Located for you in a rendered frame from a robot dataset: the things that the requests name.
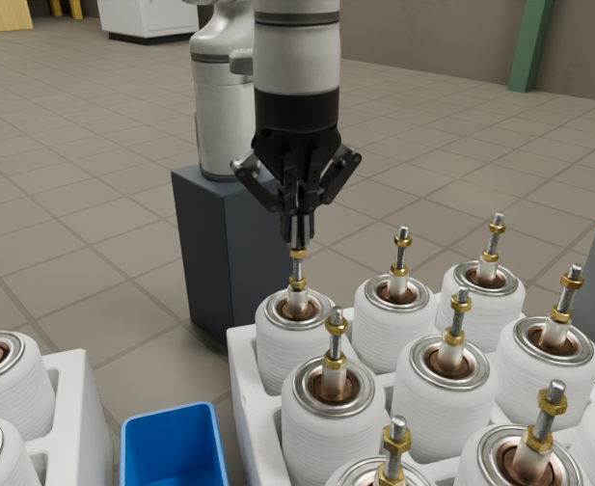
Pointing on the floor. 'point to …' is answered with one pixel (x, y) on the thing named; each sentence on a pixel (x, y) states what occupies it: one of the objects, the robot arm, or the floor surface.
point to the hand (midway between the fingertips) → (296, 227)
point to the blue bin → (173, 447)
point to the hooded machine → (148, 20)
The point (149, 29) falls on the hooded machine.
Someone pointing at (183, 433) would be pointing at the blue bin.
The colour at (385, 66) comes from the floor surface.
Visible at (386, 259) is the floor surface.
